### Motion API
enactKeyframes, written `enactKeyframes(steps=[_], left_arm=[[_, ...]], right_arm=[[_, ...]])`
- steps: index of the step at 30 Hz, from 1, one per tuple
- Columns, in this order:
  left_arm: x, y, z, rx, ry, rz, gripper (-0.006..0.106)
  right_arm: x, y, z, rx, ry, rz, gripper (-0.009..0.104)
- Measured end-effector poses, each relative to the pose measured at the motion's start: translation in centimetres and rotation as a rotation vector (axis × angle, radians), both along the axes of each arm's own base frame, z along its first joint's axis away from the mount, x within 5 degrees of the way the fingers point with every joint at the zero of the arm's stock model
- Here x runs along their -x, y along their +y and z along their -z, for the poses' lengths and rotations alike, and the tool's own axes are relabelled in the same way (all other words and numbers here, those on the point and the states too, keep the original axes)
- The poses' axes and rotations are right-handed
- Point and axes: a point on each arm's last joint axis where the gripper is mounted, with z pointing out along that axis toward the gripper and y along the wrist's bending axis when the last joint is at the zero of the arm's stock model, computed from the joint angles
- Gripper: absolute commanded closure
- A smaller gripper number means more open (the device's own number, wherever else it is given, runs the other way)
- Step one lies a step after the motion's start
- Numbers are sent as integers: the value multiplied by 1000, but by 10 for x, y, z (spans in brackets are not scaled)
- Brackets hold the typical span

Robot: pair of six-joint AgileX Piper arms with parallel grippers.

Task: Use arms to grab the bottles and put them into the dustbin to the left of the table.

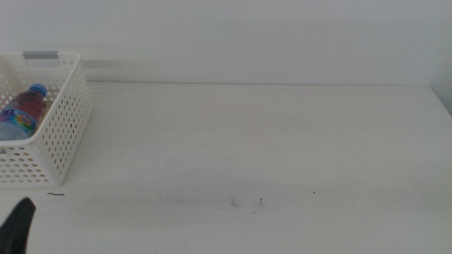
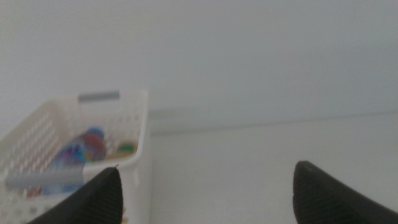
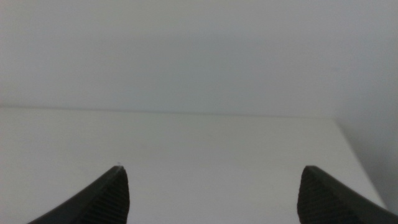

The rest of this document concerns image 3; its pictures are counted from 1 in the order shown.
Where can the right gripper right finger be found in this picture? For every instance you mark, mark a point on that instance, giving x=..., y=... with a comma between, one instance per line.
x=326, y=202

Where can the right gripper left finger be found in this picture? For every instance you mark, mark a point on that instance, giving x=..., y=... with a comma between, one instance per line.
x=102, y=202

